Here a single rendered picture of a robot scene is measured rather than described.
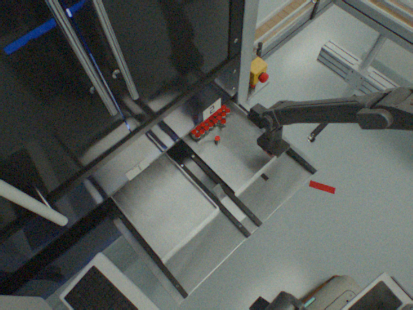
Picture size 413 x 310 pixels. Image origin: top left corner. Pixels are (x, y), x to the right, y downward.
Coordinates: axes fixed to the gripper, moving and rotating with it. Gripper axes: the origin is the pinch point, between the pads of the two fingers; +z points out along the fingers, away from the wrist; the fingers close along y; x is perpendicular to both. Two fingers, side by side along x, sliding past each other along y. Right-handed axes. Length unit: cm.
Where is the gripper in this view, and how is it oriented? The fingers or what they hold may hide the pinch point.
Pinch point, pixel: (272, 155)
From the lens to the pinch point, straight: 127.2
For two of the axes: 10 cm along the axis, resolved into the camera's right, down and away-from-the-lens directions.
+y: -6.5, -6.0, 4.7
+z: 1.5, 5.1, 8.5
